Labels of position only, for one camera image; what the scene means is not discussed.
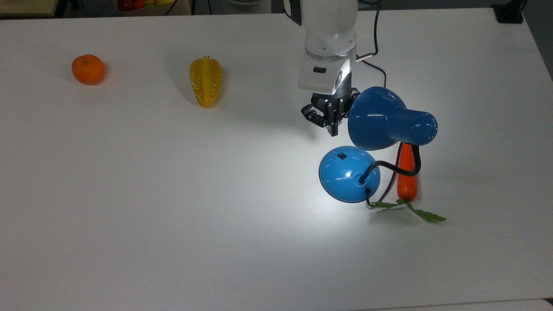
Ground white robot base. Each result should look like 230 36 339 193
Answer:
222 0 272 14

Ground yellow toy starfruit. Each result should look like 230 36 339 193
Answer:
189 56 222 108

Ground blue desk lamp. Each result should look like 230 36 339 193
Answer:
319 86 439 203

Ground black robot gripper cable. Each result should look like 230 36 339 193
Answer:
356 0 382 62

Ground black table clamp mount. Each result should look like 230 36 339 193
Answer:
492 0 526 24

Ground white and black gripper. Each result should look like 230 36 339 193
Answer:
298 48 361 137

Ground beige side table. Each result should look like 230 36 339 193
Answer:
0 0 58 18

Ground orange toy carrot green leaves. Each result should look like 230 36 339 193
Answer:
369 143 447 223

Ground orange toy tangerine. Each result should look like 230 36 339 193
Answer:
71 54 106 85

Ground bowl of toy fruit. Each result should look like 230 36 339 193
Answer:
114 0 177 13

